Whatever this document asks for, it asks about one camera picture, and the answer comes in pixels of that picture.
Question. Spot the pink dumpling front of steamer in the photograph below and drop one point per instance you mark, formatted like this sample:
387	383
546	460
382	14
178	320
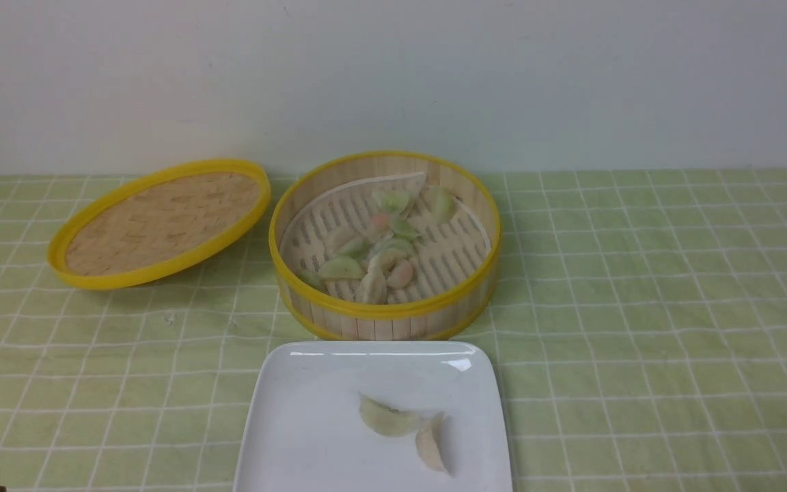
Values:
401	275

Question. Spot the pink dumpling of steamer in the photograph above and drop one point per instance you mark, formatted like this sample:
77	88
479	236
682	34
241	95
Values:
379	224
401	275

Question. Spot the green dumpling right of steamer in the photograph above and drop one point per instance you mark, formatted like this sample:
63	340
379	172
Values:
442	204

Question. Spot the pale green dumpling on plate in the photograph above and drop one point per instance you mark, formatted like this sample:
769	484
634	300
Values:
387	421

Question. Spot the yellow rimmed bamboo steamer lid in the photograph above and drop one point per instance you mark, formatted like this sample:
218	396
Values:
160	224

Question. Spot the beige dumpling front of steamer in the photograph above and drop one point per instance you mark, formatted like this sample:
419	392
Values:
373	287

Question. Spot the pink dumpling centre of steamer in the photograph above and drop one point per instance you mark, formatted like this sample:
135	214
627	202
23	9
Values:
379	224

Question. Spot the green dumpling top of steamer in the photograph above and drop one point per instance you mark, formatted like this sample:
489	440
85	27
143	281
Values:
392	201

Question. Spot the green dumpling of steamer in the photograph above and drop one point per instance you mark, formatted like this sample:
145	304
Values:
442	204
392	201

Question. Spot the yellow rimmed bamboo steamer basket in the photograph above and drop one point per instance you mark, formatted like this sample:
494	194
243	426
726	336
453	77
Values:
327	213

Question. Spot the green dumpling front left steamer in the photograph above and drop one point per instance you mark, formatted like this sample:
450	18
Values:
341	267

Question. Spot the white square plate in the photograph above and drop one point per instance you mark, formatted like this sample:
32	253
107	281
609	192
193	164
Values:
304	431

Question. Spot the beige pleated dumpling on plate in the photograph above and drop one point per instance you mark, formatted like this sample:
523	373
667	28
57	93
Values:
428	443

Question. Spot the green checkered tablecloth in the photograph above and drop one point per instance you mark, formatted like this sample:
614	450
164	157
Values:
638	331

